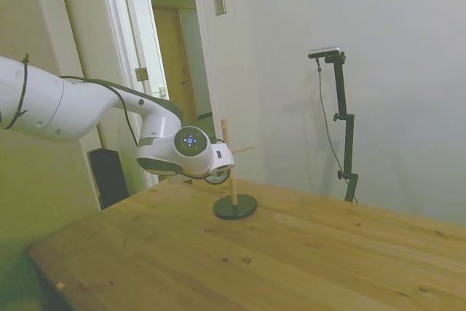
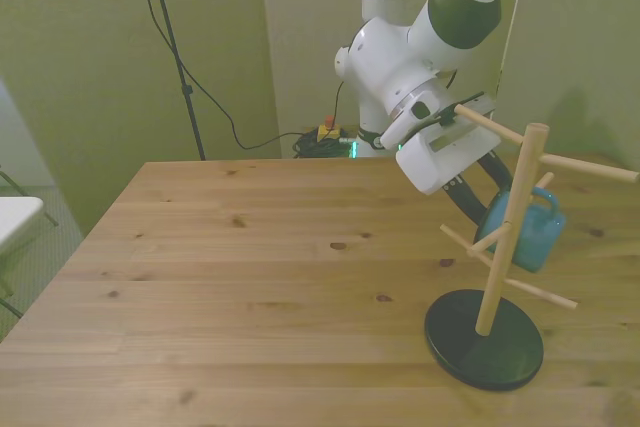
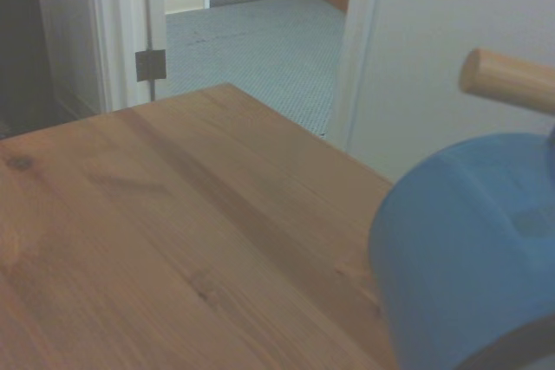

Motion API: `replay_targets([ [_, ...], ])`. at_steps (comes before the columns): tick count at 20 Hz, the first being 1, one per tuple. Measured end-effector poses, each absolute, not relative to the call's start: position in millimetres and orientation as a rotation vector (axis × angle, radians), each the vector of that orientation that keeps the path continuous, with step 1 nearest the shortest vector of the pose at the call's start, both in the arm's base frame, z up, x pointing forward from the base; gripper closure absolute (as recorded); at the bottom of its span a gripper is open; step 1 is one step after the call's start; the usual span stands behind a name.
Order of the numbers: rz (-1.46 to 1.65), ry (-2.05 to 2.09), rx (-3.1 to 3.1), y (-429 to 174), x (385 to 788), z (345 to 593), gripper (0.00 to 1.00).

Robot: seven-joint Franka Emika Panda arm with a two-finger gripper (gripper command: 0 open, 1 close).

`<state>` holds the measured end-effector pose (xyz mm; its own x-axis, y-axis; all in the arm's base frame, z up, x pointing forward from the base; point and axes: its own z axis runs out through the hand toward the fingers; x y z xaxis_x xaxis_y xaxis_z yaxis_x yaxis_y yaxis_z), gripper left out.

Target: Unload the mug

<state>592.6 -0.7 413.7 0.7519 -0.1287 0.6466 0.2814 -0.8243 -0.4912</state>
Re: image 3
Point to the blue ceramic mug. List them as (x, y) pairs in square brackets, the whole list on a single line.
[(455, 235)]

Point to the metal door hinge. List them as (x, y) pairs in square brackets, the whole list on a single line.
[(150, 65)]

